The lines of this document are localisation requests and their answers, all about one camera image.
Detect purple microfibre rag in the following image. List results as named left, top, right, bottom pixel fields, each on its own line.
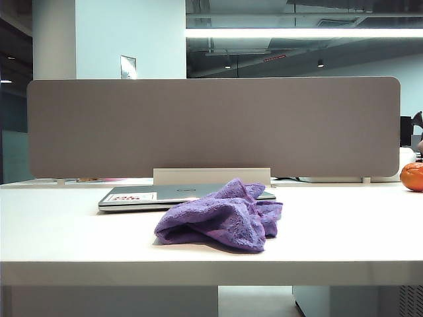
left=154, top=177, right=284, bottom=254

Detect silver closed laptop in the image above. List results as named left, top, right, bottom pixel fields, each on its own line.
left=98, top=184, right=277, bottom=214

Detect grey fabric desk divider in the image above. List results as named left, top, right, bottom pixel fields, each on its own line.
left=26, top=76, right=403, bottom=179

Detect white sticker with red letters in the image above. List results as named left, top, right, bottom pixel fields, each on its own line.
left=104, top=192, right=156, bottom=203

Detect long ceiling light strip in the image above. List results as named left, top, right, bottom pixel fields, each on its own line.
left=184, top=28, right=423, bottom=38

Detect white table leg panel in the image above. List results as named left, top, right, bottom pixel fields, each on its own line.
left=0, top=285, right=219, bottom=317

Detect black computer monitor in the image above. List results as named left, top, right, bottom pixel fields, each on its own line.
left=400, top=116, right=414, bottom=146

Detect orange fruit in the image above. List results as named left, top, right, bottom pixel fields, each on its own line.
left=399, top=162, right=423, bottom=192

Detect white cabinet with vent slots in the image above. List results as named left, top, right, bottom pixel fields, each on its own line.
left=292, top=285, right=423, bottom=317

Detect dark figure ornament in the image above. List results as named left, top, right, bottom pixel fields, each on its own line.
left=411, top=111, right=423, bottom=153

